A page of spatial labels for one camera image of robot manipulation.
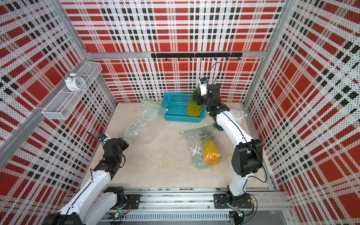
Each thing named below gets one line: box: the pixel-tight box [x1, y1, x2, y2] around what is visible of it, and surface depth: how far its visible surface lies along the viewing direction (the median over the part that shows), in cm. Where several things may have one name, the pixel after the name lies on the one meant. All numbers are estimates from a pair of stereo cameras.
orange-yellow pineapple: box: [202, 134, 221, 165], surface depth 84 cm
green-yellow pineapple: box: [186, 86, 203, 118], surface depth 93 cm
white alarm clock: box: [64, 72, 87, 92], surface depth 73 cm
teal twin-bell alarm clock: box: [213, 122, 225, 132], surface depth 103 cm
